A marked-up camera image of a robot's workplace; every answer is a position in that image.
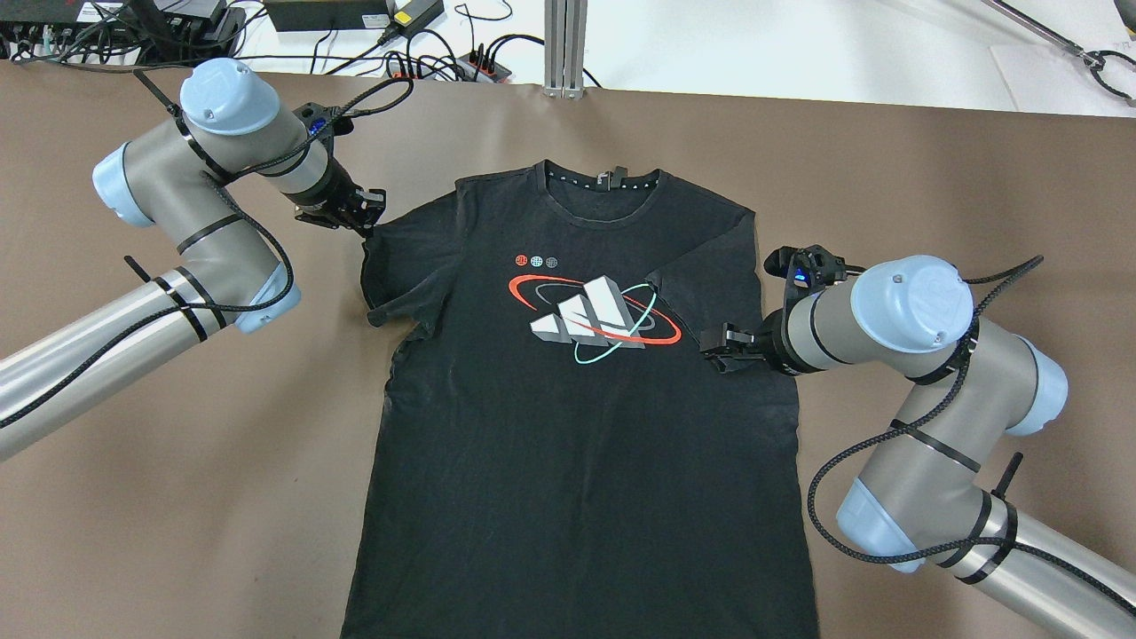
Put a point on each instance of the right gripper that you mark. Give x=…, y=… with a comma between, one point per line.
x=772, y=343

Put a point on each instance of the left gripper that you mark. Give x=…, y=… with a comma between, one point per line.
x=334, y=193

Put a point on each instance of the black printed t-shirt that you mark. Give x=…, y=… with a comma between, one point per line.
x=556, y=458

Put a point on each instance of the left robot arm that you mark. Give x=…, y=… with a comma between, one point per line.
x=228, y=123

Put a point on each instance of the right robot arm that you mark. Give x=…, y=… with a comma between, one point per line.
x=908, y=496

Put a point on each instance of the power strip with orange plugs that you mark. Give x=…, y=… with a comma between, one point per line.
x=473, y=67

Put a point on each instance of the black power adapter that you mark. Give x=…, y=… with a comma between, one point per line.
x=416, y=15

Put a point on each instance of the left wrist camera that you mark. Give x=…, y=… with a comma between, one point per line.
x=325, y=123

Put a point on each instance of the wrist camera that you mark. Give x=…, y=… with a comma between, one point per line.
x=325, y=123
x=806, y=269

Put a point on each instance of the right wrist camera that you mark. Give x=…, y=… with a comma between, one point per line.
x=806, y=269

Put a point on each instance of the aluminium frame post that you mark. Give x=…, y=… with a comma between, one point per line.
x=564, y=44

